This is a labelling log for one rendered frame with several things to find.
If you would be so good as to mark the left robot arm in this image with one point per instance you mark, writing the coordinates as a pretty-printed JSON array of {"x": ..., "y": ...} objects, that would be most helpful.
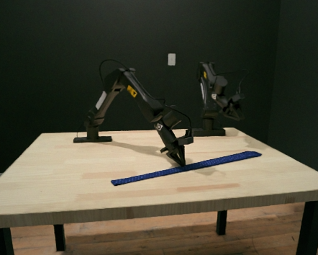
[{"x": 212, "y": 88}]

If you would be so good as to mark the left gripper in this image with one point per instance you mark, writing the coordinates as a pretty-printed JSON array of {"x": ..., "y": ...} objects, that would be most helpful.
[{"x": 224, "y": 102}]

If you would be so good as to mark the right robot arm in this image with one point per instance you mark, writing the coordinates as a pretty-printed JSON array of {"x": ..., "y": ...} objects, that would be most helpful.
[{"x": 150, "y": 108}]

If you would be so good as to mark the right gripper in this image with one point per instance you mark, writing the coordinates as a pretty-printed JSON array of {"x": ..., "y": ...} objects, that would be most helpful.
[{"x": 171, "y": 145}]

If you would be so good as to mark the dark blue necktie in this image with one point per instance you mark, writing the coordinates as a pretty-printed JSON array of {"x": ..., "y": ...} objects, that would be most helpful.
[{"x": 189, "y": 167}]

